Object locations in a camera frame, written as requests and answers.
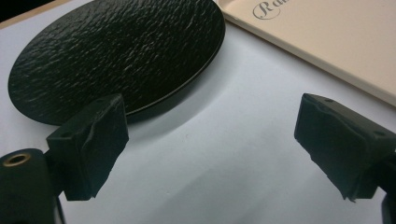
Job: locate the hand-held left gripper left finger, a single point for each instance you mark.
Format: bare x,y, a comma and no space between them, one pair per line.
90,146

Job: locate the beige flat box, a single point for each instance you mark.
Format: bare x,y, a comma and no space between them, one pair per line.
327,37

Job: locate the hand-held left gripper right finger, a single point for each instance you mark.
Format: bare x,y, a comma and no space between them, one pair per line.
339,146

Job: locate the black textured round plate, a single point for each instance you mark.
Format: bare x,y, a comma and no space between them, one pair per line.
115,56

